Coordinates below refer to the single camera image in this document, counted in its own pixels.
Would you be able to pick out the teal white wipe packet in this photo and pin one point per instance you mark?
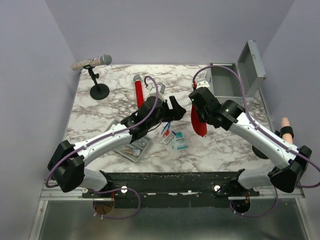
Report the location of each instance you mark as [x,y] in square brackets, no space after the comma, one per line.
[179,142]

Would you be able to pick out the black microphone stand left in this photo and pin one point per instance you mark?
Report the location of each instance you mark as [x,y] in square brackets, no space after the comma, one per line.
[98,91]

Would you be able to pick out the red first aid pouch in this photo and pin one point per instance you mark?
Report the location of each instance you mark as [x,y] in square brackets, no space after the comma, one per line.
[199,127]

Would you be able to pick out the grey metal medicine case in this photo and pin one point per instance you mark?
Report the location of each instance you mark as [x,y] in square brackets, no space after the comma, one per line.
[223,77]

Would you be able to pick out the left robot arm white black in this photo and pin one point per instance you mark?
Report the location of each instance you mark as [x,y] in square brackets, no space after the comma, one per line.
[68,165]

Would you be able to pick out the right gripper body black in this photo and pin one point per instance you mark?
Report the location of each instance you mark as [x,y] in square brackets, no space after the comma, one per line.
[202,117]

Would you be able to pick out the red glitter microphone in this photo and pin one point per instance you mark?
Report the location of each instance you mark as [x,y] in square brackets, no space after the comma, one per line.
[138,90]

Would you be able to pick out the black mounting rail base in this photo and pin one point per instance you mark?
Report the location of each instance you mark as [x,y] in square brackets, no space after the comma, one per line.
[161,190]

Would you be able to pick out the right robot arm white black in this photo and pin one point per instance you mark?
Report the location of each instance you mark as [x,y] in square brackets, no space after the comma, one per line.
[290,161]

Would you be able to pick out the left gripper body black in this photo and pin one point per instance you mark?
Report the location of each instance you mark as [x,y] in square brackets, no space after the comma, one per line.
[163,116]

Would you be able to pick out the cotton swabs bag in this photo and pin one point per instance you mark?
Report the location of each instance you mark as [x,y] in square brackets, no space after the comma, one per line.
[132,151]

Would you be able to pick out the small sachet packet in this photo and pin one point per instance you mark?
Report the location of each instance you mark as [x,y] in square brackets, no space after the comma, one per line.
[168,138]

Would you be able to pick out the grey plastic divided tray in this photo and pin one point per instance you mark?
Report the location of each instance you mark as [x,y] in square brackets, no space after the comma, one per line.
[134,144]

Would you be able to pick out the blue plastic tweezers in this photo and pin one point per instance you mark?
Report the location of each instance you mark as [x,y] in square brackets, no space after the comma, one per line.
[166,127]

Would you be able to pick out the red small scissors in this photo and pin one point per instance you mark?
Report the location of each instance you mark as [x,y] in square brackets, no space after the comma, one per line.
[166,133]

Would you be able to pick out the tape roll in wrapper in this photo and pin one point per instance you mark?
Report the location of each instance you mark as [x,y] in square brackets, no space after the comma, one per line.
[142,142]

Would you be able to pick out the silver glitter microphone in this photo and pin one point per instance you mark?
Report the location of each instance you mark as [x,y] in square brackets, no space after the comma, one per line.
[94,62]

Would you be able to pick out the beige microphone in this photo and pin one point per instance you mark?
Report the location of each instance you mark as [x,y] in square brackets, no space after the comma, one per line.
[286,131]

